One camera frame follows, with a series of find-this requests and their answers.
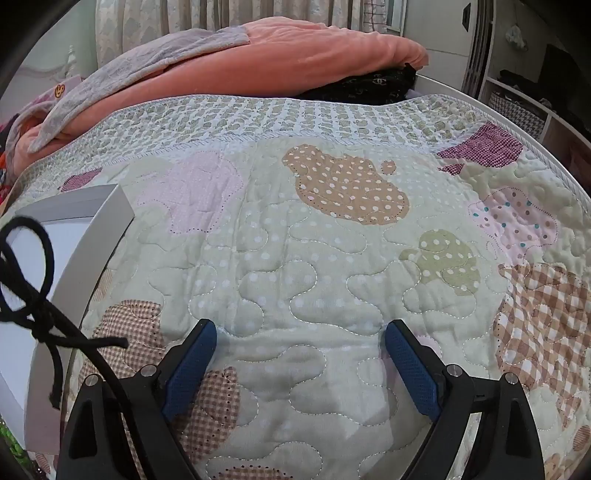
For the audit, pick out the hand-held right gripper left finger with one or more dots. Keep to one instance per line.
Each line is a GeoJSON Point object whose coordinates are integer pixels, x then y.
{"type": "Point", "coordinates": [194, 364]}

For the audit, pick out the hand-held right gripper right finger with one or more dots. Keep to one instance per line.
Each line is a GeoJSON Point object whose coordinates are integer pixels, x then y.
{"type": "Point", "coordinates": [411, 369]}

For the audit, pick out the white cardboard box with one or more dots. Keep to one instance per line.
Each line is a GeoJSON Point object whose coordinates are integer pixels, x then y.
{"type": "Point", "coordinates": [78, 240]}

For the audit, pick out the patchwork quilt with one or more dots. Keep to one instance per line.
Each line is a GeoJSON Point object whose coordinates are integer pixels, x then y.
{"type": "Point", "coordinates": [300, 286]}

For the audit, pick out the houndstooth storage basket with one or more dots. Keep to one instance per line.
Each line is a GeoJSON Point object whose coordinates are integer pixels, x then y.
{"type": "Point", "coordinates": [517, 115]}

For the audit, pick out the white shelf unit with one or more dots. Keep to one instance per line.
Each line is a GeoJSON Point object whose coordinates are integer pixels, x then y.
{"type": "Point", "coordinates": [558, 124]}

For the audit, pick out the black printed cloth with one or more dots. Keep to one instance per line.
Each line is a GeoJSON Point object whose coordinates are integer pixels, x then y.
{"type": "Point", "coordinates": [369, 85]}

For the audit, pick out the colourful cloth pile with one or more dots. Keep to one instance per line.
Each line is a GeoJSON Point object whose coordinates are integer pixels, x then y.
{"type": "Point", "coordinates": [27, 115]}

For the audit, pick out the grey lace cloth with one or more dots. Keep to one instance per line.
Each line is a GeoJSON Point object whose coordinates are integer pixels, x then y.
{"type": "Point", "coordinates": [138, 69]}

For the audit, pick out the orange blanket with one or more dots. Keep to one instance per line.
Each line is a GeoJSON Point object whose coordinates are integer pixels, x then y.
{"type": "Point", "coordinates": [277, 64]}

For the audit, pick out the white carved headboard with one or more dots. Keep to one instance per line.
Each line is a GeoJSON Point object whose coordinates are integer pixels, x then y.
{"type": "Point", "coordinates": [69, 57]}

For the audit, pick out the pale patterned curtain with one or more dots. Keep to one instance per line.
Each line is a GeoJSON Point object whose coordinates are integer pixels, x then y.
{"type": "Point", "coordinates": [184, 14]}

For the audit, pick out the white bed frame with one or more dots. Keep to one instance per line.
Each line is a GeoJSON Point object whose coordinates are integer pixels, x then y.
{"type": "Point", "coordinates": [445, 84]}

